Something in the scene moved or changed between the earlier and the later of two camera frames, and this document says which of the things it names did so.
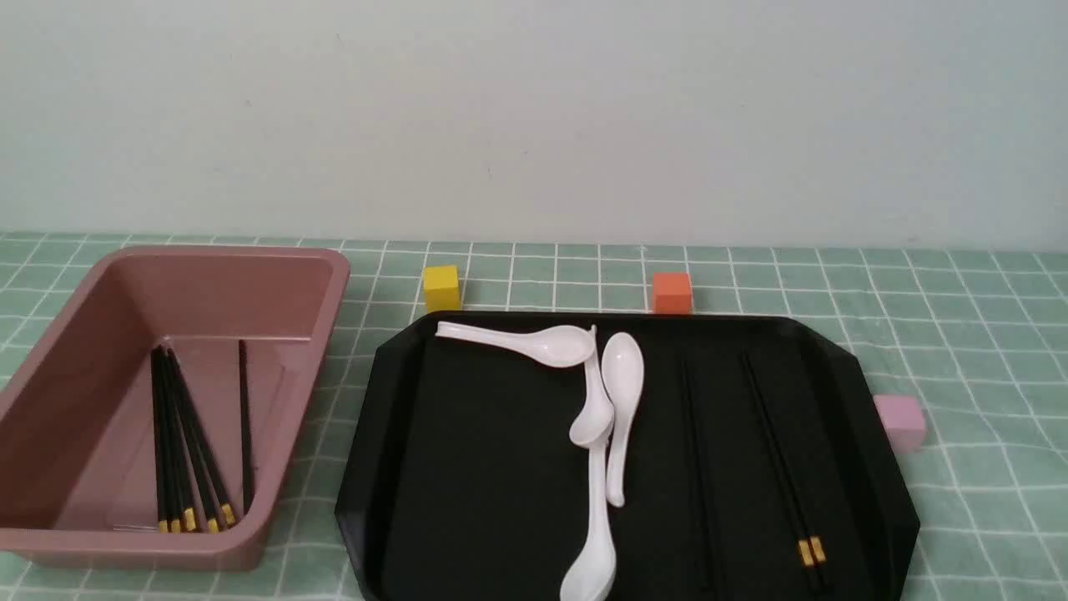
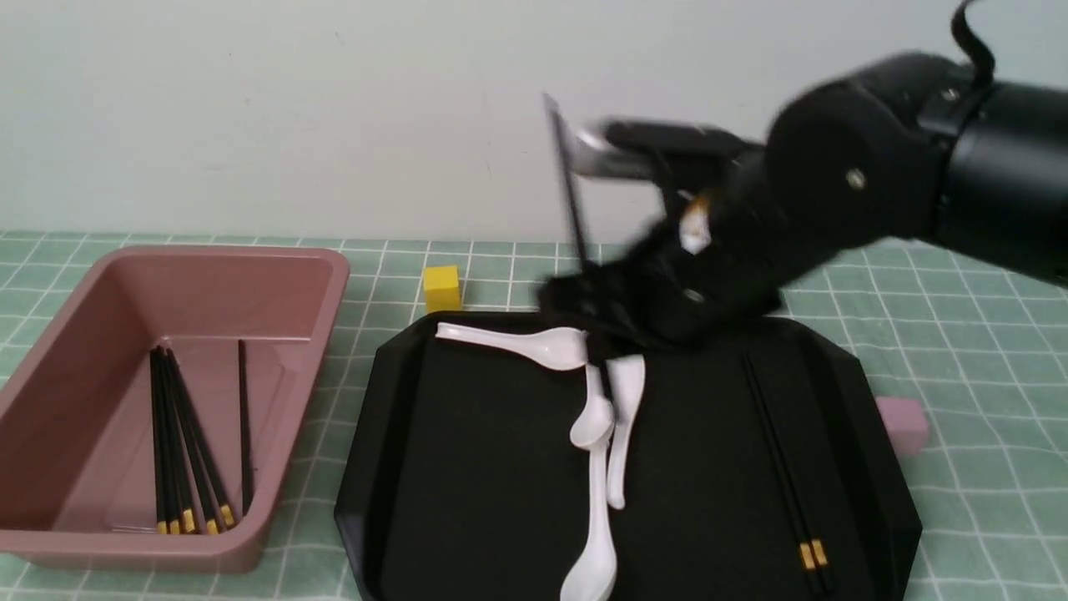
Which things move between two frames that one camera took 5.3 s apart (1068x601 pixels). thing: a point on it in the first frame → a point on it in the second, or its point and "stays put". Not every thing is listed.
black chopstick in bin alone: x=244 y=426 stays put
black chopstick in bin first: x=157 y=396 stays put
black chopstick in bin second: x=168 y=440 stays put
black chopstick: x=698 y=485 → x=571 y=186
